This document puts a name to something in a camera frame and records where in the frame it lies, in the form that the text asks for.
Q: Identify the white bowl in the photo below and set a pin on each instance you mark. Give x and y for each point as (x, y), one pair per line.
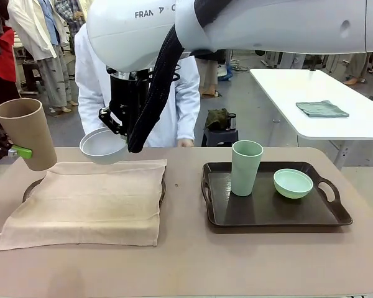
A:
(102, 155)

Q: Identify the bystander in white coat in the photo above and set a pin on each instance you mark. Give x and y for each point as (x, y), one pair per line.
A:
(31, 31)

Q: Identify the person's left hand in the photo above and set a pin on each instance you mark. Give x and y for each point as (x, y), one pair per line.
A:
(186, 143)

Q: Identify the bystander in grey trousers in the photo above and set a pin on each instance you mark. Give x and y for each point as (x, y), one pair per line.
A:
(354, 68)

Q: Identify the tall green cup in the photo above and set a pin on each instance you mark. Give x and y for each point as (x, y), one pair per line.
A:
(245, 174)

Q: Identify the tall brown cup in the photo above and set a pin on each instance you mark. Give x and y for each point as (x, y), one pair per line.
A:
(31, 133)

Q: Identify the white table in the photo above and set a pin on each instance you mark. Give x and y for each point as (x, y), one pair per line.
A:
(283, 93)

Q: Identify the bystander with red apron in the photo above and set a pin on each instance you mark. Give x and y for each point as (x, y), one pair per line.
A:
(4, 56)

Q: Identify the dark green bag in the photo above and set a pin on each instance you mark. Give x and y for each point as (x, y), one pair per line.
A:
(216, 119)

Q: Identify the black steel thermos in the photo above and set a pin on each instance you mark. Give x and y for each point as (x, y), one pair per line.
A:
(232, 122)

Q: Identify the black plastic stool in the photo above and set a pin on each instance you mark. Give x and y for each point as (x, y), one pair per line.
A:
(219, 136)

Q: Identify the black metal stool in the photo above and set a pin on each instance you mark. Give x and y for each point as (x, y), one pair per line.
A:
(31, 74)

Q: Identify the beige cloth mat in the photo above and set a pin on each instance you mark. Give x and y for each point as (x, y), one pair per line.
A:
(81, 211)

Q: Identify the green bowl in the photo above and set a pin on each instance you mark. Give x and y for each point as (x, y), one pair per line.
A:
(293, 189)

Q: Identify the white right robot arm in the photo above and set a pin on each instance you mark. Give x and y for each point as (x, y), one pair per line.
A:
(267, 25)

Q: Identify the person's left forearm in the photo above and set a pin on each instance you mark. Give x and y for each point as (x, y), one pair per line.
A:
(188, 124)

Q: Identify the bystander in dark clothes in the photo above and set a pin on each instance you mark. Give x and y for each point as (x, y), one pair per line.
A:
(73, 18)

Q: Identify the bystander in beige trousers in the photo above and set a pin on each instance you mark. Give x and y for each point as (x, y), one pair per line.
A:
(209, 74)

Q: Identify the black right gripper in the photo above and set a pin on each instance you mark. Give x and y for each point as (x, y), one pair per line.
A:
(124, 99)

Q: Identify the green cloth mat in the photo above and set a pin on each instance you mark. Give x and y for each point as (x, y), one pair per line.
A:
(323, 109)

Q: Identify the person's right forearm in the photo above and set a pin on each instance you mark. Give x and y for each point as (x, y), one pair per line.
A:
(88, 124)

